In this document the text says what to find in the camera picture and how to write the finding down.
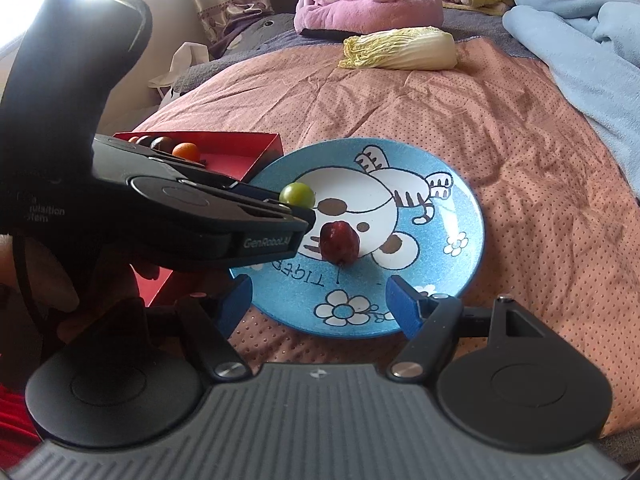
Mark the red cloth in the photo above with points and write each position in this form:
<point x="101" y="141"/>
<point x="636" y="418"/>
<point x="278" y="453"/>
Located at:
<point x="12" y="420"/>

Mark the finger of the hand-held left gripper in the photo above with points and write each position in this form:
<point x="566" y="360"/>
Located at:
<point x="270" y="217"/>
<point x="252" y="191"/>

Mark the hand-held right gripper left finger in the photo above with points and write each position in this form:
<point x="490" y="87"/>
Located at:
<point x="237" y="305"/>

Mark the napa cabbage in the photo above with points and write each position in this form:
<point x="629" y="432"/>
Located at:
<point x="400" y="50"/>

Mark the grey plush toy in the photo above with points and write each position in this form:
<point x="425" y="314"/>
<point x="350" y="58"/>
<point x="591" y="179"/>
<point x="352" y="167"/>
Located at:
<point x="260" y="30"/>

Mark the pink plush toy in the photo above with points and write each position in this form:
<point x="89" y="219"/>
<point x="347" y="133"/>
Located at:
<point x="360" y="10"/>

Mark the red shallow box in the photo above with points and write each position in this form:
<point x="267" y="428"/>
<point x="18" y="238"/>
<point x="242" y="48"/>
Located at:
<point x="235" y="152"/>

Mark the grey bed sheet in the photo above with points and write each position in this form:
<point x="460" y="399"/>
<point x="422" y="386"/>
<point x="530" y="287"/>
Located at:
<point x="470" y="22"/>

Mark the orange cherry tomato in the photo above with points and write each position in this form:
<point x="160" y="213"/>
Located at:
<point x="186" y="150"/>

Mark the pink dotted bed cover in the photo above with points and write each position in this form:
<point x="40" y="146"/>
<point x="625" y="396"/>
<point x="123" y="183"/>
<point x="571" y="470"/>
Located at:
<point x="525" y="160"/>

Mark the light blue blanket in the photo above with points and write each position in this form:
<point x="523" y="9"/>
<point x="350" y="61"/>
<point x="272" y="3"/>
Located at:
<point x="575" y="35"/>

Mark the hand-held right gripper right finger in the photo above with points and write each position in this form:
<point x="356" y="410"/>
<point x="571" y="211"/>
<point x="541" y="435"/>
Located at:
<point x="404" y="305"/>

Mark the person's left hand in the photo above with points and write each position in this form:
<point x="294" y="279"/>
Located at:
<point x="115" y="285"/>

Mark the dark red fruit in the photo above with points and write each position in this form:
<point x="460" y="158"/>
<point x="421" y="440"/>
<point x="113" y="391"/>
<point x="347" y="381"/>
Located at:
<point x="340" y="245"/>

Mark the blue cartoon tiger plate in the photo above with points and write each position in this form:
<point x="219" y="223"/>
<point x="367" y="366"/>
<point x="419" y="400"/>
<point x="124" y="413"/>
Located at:
<point x="450" y="220"/>

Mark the dark brown cherry tomato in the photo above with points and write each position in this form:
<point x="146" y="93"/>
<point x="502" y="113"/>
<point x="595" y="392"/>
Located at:
<point x="144" y="140"/>
<point x="161" y="143"/>

